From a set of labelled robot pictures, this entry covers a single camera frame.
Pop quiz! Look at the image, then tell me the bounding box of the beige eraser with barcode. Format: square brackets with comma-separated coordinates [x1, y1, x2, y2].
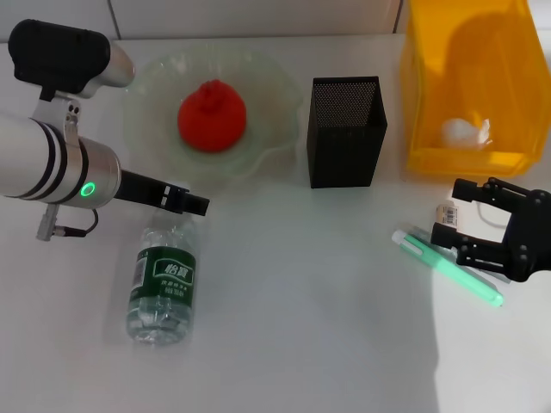
[436, 200, 461, 229]

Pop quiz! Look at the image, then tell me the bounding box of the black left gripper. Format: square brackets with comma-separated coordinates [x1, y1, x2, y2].
[114, 170, 211, 216]

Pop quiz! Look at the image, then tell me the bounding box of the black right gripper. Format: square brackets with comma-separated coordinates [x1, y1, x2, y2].
[430, 176, 551, 283]

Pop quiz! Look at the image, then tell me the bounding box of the yellow plastic bin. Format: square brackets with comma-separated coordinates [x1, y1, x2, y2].
[399, 0, 551, 177]

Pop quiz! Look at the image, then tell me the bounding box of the green label water bottle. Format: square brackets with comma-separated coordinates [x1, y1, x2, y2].
[126, 208, 200, 345]

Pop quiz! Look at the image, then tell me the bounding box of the black mesh pen holder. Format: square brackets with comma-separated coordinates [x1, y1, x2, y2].
[306, 76, 388, 189]

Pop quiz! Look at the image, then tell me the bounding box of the left wrist cable with plug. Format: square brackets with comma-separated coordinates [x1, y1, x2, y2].
[36, 201, 100, 242]

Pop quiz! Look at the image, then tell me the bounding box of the mint green pen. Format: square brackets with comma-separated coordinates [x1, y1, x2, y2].
[391, 230, 504, 307]

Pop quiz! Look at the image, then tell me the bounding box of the clear glass fruit plate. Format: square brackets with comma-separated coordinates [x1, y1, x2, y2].
[122, 42, 305, 188]

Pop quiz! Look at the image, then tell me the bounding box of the red-orange fruit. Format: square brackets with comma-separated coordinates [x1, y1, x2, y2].
[177, 79, 249, 152]

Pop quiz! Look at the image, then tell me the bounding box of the white paper ball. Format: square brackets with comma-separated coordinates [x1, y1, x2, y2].
[439, 116, 494, 150]

